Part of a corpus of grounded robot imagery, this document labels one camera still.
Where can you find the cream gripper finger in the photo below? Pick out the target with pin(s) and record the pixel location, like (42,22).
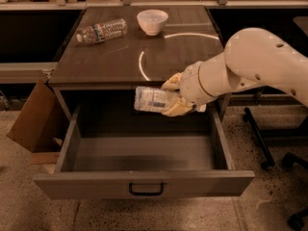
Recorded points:
(176,105)
(173,83)

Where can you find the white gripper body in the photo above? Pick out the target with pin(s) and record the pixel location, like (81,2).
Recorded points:
(190,86)

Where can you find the blue labelled plastic bottle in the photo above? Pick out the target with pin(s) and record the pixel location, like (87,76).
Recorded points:
(152,100)

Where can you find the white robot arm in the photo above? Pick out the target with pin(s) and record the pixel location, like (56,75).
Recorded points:
(252,58)

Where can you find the grey cabinet with counter top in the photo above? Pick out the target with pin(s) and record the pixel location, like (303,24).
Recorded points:
(136,58)

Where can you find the open grey top drawer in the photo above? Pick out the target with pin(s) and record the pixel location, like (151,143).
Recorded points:
(109,145)

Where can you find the clear plastic water bottle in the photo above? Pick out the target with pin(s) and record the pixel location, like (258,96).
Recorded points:
(100,32)

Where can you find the white bowl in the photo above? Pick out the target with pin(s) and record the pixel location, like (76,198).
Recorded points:
(152,22)

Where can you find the black chair leg with caster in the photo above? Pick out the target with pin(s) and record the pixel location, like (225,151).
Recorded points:
(269,162)

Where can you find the brown cardboard box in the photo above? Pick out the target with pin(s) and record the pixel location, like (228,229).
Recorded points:
(40,122)

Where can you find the black drawer handle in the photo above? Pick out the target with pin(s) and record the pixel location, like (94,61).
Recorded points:
(146,189)

